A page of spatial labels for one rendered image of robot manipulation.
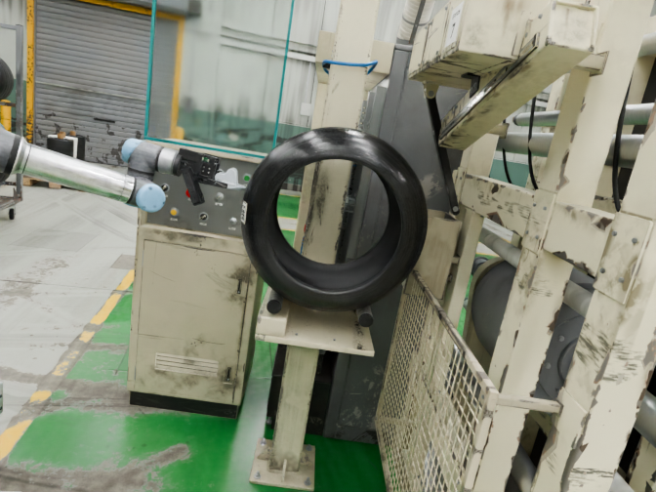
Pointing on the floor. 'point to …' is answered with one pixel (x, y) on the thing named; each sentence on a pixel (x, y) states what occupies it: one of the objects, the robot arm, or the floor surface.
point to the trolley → (16, 114)
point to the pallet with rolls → (68, 145)
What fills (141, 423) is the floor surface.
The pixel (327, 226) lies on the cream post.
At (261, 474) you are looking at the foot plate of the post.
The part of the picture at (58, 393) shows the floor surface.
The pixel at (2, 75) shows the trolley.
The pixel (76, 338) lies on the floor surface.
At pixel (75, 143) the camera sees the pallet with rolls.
